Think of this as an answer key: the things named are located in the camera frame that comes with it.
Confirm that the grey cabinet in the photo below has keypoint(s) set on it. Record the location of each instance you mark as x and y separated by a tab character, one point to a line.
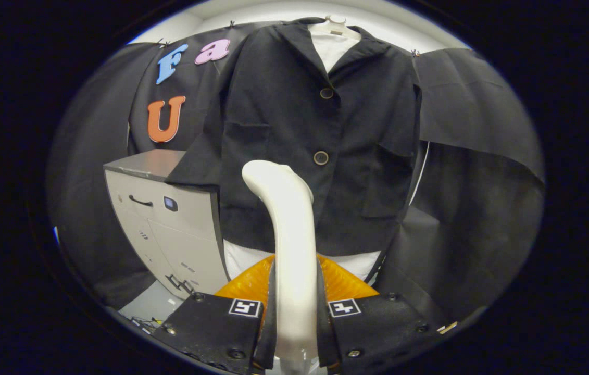
179	229

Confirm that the black suit jacket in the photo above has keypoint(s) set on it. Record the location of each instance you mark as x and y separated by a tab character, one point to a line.
273	120

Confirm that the black backdrop cloth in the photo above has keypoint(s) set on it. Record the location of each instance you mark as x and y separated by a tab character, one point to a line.
471	182

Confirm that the white garment steamer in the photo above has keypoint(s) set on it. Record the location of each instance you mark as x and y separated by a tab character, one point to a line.
294	250

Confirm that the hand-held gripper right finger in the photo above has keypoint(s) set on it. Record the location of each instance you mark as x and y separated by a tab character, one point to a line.
324	333

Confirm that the white mannequin torso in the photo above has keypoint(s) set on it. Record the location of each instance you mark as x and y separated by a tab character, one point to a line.
333	54

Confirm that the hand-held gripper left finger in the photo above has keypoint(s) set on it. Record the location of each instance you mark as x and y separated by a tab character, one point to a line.
268	333

